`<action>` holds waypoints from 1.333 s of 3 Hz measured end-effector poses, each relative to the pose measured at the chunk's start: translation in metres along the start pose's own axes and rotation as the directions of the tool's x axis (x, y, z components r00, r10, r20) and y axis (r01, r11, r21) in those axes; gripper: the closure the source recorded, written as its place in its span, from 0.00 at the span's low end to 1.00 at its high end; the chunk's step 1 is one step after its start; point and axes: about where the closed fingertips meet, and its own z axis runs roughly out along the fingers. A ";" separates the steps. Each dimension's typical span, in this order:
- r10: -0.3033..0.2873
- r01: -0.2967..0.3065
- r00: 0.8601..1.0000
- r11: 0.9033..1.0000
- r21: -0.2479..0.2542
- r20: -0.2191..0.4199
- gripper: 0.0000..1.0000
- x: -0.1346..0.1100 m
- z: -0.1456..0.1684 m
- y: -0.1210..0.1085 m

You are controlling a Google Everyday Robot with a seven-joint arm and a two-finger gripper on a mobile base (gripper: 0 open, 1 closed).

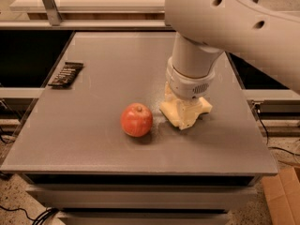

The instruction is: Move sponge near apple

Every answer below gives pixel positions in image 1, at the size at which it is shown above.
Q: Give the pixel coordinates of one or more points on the metal frame railing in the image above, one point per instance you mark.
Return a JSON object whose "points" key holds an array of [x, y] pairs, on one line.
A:
{"points": [[83, 15]]}

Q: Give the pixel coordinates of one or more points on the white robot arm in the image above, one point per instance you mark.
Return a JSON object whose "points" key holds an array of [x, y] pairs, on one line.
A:
{"points": [[207, 28]]}

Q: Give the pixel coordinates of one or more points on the red apple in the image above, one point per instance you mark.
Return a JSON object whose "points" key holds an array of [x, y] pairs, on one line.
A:
{"points": [[136, 120]]}

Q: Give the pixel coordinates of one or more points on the yellow sponge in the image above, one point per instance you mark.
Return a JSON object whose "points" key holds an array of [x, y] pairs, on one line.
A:
{"points": [[168, 108]]}

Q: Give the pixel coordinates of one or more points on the grey drawer cabinet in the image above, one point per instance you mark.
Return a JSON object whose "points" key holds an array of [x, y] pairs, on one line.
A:
{"points": [[129, 198]]}

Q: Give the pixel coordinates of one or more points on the cardboard box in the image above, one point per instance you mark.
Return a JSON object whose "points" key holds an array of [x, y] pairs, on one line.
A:
{"points": [[282, 194]]}

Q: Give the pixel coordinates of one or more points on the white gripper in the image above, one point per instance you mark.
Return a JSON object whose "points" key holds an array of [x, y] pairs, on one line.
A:
{"points": [[187, 85]]}

